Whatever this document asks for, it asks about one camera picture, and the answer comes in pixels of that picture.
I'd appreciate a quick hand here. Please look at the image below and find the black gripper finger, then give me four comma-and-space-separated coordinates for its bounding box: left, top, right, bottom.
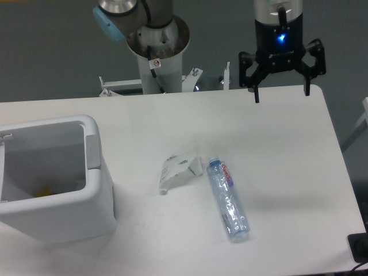
292, 39, 326, 96
238, 51, 272, 104

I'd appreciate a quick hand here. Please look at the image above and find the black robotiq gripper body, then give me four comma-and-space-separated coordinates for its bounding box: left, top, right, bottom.
255, 14, 306, 74

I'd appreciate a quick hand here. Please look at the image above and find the white plastic wrapper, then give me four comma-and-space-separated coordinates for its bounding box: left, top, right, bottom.
159, 151, 203, 194

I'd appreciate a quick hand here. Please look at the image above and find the clear plastic water bottle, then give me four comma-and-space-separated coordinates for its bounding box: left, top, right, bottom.
206, 156, 250, 243

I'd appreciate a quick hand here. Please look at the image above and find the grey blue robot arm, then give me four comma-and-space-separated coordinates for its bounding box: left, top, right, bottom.
93, 1, 326, 95

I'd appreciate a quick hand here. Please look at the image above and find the white plastic trash can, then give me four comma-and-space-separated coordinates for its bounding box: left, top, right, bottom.
1, 115, 117, 244

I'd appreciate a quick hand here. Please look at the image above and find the black device at table corner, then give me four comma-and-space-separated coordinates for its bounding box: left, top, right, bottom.
347, 232, 367, 263

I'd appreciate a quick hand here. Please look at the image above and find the white frame at right edge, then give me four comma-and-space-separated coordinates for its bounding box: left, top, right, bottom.
340, 97, 367, 152

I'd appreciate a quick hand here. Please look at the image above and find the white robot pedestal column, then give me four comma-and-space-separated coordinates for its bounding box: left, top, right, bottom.
126, 15, 190, 94

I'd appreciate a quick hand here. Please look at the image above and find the black pedestal cable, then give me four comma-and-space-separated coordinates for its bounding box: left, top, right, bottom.
146, 45, 167, 94

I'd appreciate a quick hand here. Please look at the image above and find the white metal base frame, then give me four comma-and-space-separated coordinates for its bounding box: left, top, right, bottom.
99, 61, 232, 97

